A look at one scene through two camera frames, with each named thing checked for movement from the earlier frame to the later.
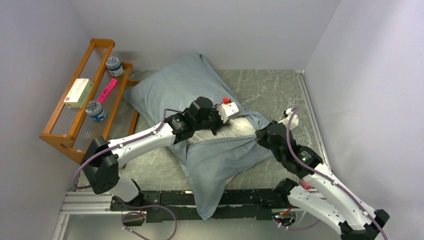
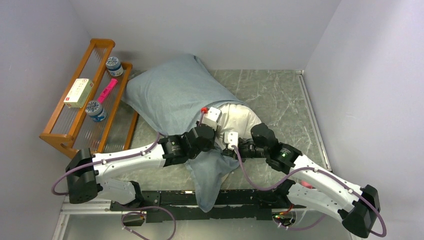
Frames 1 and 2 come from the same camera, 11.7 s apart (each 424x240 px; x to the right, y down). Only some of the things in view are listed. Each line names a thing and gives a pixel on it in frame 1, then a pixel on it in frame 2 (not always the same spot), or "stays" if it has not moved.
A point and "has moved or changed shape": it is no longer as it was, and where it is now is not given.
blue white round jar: [114, 66] stays
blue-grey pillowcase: [188, 83] has moved or changed shape
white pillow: [234, 127] has moved or changed shape
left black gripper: [219, 121] to [210, 144]
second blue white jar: [94, 109] stays
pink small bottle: [306, 185] stays
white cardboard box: [79, 93] stays
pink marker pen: [106, 92] stays
